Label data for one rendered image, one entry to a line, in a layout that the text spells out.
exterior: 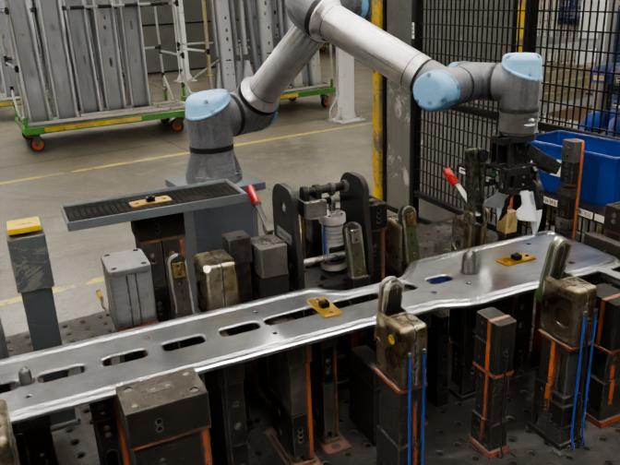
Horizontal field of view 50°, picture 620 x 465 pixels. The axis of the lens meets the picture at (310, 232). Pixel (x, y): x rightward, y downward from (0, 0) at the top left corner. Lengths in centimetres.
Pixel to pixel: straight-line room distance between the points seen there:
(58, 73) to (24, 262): 673
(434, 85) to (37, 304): 89
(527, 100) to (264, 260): 60
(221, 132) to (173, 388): 86
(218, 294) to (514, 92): 69
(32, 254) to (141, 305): 26
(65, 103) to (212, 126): 643
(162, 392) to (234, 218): 82
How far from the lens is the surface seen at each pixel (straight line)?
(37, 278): 142
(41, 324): 147
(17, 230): 139
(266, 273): 137
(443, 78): 127
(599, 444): 150
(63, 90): 808
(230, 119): 173
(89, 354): 121
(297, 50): 165
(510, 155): 139
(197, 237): 175
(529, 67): 136
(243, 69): 924
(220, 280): 129
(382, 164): 451
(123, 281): 125
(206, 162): 172
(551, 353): 138
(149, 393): 102
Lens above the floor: 157
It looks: 20 degrees down
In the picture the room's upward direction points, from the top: 2 degrees counter-clockwise
